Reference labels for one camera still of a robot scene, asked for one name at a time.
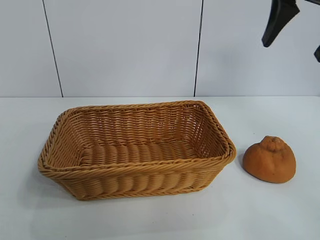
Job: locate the right gripper scuffed black finger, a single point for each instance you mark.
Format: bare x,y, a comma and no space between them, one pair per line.
318,53

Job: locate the right gripper plain black finger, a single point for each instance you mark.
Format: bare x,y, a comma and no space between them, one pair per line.
282,17

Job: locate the bumpy orange citrus fruit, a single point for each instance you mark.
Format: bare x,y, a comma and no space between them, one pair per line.
270,162

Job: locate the tan woven wicker basket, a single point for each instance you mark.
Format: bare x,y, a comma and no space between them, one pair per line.
135,175

